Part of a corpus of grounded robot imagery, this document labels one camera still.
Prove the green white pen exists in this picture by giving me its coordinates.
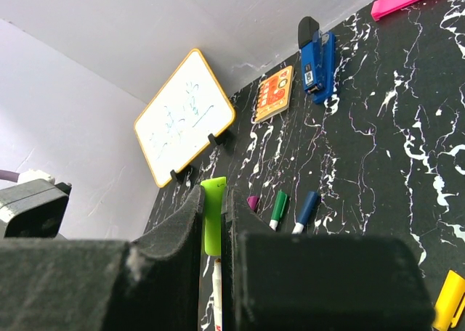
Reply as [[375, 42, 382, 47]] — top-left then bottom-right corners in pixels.
[[269, 219, 279, 231]]

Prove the blue white pen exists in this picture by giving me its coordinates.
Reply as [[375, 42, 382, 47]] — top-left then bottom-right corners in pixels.
[[292, 222, 305, 234]]

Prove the yellow white pen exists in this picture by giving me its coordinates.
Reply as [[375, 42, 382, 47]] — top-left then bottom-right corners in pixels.
[[212, 258, 222, 331]]

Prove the blue stapler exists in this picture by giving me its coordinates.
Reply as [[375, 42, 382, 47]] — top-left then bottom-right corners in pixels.
[[297, 16, 336, 104]]

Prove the blue pen cap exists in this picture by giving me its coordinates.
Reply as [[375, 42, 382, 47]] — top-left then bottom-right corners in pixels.
[[296, 191, 320, 226]]

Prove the magenta pen cap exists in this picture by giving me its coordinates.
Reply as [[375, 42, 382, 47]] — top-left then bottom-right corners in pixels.
[[247, 195, 259, 212]]

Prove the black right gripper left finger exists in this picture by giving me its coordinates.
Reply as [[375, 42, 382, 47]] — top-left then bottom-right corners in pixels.
[[1, 186, 205, 330]]

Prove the small whiteboard with writing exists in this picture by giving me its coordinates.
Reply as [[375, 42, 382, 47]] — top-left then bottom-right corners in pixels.
[[134, 49, 236, 188]]

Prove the yellow pen cap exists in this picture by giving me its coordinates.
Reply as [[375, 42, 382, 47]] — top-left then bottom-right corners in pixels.
[[432, 270, 464, 331]]

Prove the orange small notebook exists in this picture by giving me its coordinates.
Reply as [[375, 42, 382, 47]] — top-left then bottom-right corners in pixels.
[[254, 65, 294, 123]]

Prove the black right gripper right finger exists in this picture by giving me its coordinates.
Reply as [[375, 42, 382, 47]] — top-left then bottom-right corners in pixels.
[[221, 187, 435, 330]]

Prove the lime green pen cap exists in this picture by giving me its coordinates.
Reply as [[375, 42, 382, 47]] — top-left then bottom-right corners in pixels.
[[201, 176, 227, 256]]

